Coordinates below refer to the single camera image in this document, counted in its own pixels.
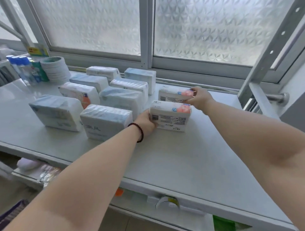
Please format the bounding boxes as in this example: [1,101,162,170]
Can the person's right hand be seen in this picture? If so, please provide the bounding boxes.
[183,86,215,111]

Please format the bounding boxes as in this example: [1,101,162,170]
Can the person's left hand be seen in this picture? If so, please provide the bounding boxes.
[133,109,159,141]

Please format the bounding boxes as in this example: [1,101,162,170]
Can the white tissue pack pink label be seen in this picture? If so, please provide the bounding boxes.
[149,100,192,132]
[158,89,194,103]

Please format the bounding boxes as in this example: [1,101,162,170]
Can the person's left forearm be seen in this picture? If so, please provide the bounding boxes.
[0,124,143,231]

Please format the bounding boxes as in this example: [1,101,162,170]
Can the person's right forearm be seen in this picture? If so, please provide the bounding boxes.
[204,99,305,231]

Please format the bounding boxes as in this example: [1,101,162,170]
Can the group of wrapped tissue bundles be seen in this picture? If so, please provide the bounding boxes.
[29,66,157,141]

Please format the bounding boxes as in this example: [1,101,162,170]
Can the frosted glass window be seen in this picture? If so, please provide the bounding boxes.
[0,0,305,84]

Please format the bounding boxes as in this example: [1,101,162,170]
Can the shiny foil packet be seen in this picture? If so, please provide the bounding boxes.
[39,165,63,189]

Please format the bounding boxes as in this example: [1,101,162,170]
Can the green packet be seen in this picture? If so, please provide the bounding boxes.
[213,215,239,231]

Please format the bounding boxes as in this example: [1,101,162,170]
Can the green box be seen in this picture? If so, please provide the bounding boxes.
[30,61,50,82]

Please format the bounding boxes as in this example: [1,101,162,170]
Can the pink soft packet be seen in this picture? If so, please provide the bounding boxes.
[16,157,44,171]

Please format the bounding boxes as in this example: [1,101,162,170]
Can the blue capped bottles pack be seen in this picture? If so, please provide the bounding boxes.
[6,55,37,85]

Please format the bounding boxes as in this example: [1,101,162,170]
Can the purple packet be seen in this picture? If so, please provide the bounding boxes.
[0,199,29,223]

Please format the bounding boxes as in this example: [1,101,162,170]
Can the black bead bracelet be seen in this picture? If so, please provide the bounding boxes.
[128,122,144,143]

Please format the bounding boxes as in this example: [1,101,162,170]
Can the silver metal door handle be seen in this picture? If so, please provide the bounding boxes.
[265,92,290,105]

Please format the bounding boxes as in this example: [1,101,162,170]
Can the white perforated metal post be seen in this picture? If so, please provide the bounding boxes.
[238,0,305,119]

